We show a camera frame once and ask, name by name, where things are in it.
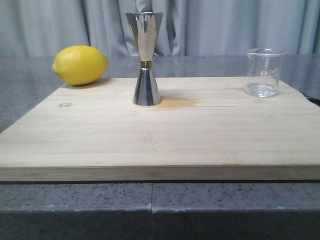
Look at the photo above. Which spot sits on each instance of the light wooden cutting board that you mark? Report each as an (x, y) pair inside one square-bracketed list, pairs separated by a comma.
[(205, 128)]

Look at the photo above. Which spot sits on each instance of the yellow lemon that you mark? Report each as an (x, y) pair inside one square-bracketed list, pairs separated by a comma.
[(80, 64)]

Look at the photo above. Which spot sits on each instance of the grey curtain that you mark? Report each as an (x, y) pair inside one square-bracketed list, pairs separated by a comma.
[(41, 28)]

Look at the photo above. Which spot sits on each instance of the steel double jigger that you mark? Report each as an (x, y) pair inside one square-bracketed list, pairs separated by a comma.
[(145, 28)]

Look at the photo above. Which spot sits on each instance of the clear glass beaker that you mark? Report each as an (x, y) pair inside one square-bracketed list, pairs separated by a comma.
[(264, 68)]

